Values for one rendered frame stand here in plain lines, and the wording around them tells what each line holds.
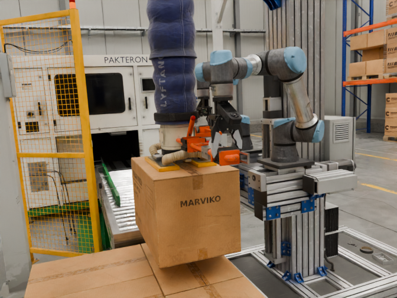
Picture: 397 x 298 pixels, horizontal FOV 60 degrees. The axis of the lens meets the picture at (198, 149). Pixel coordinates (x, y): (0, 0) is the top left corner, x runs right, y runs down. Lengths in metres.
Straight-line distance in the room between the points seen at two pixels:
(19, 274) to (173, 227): 1.77
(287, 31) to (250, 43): 10.54
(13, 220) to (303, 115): 2.18
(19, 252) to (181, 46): 2.03
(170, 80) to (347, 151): 1.23
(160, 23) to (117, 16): 9.61
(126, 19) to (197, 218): 10.06
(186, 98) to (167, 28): 0.33
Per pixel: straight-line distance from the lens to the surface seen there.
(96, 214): 2.94
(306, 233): 2.32
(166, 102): 1.65
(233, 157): 1.14
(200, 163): 1.64
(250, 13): 12.83
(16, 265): 3.04
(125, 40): 11.17
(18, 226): 2.93
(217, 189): 1.55
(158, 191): 1.46
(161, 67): 1.66
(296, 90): 1.65
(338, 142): 2.26
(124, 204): 2.96
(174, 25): 1.66
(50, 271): 2.05
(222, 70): 1.16
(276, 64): 1.58
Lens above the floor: 1.41
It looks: 9 degrees down
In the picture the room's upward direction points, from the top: 3 degrees counter-clockwise
